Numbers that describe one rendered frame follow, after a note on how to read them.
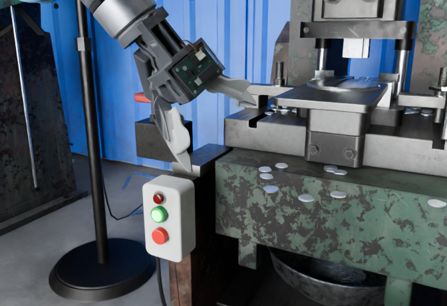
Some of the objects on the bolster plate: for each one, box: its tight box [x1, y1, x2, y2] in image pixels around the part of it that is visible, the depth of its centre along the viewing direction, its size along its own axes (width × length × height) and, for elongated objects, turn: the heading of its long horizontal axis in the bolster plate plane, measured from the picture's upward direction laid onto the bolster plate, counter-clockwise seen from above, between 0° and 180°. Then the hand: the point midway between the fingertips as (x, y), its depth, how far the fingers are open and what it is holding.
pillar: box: [393, 51, 409, 99], centre depth 82 cm, size 2×2×14 cm
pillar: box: [317, 49, 328, 70], centre depth 89 cm, size 2×2×14 cm
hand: (223, 138), depth 60 cm, fingers open, 14 cm apart
